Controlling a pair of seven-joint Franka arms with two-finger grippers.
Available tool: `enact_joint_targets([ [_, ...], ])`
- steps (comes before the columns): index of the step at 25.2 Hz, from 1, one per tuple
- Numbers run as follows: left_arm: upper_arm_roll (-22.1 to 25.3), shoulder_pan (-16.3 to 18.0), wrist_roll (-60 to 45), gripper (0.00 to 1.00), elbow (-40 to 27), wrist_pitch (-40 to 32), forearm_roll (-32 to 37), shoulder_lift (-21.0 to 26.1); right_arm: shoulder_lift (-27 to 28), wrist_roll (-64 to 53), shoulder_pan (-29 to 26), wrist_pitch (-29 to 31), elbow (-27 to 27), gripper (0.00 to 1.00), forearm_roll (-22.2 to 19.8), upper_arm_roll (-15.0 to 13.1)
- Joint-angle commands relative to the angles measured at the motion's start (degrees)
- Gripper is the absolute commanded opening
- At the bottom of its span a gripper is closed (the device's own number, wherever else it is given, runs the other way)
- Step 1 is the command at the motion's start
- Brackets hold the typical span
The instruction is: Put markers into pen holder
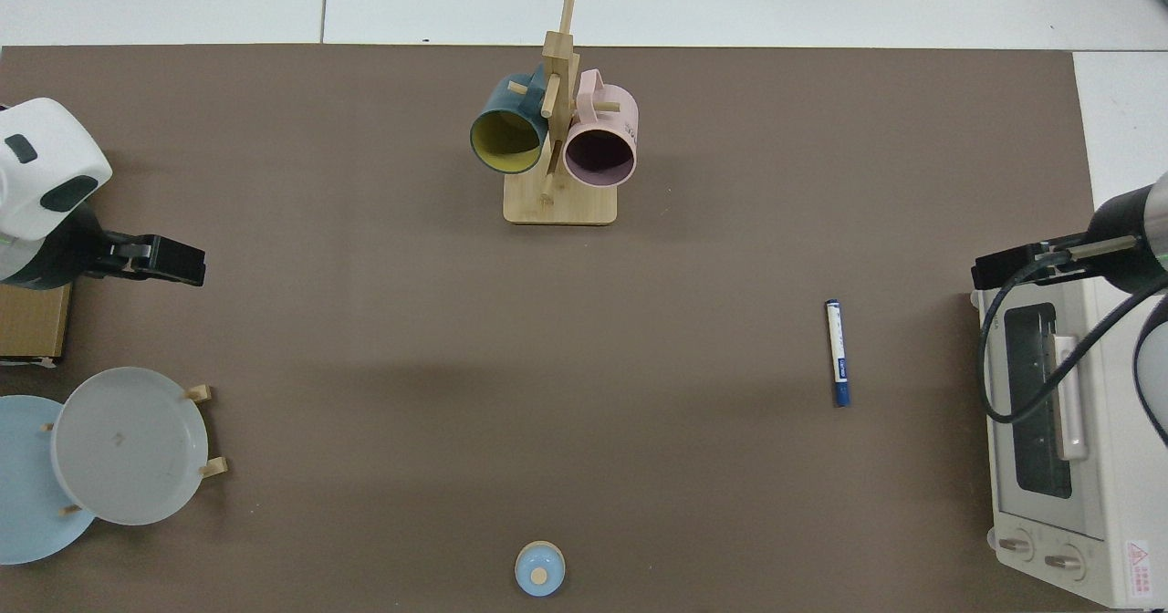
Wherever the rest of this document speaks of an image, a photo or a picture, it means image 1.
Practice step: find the blue and white marker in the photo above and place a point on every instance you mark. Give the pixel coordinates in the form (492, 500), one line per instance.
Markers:
(838, 348)

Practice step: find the grey plate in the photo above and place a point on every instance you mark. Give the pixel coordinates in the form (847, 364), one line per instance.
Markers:
(128, 444)

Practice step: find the wooden plate rack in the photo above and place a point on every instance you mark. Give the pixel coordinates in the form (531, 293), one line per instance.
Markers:
(214, 468)

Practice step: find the pale toaster oven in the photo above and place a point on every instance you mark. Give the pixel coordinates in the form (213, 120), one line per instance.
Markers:
(1109, 467)

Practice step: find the light blue plate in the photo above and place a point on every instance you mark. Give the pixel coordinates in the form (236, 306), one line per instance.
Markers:
(27, 485)

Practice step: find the brown table cloth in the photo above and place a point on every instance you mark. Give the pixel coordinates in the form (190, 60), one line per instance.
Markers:
(456, 367)

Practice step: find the dark teal cup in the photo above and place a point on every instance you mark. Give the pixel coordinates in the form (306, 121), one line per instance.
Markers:
(506, 139)

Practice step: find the wooden cup stand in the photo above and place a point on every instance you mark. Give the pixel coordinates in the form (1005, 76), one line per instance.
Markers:
(561, 202)

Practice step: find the pink cup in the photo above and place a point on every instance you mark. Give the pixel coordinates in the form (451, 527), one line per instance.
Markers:
(598, 157)

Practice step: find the small blue round thing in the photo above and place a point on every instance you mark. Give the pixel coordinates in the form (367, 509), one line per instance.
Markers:
(539, 569)

